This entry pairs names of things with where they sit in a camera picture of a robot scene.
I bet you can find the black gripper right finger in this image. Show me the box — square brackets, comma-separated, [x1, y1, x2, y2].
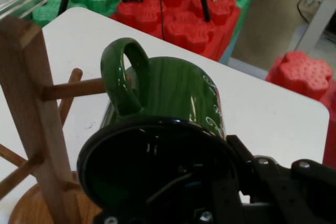
[227, 135, 336, 224]

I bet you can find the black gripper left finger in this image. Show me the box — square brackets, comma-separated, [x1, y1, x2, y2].
[91, 173, 242, 224]

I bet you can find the green ceramic mug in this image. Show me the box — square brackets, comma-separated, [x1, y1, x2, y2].
[76, 37, 238, 210]

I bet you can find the red foam building block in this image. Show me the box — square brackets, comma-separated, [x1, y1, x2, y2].
[265, 50, 336, 169]
[110, 0, 242, 62]

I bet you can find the teal foam building block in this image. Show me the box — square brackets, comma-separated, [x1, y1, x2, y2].
[219, 34, 238, 65]

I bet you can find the wooden mug tree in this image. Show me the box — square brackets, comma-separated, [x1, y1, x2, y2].
[0, 16, 111, 224]

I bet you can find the white furniture frame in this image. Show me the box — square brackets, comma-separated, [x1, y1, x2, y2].
[235, 0, 336, 59]

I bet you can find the thin black tripod cable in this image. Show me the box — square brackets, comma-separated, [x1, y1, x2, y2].
[159, 0, 165, 40]

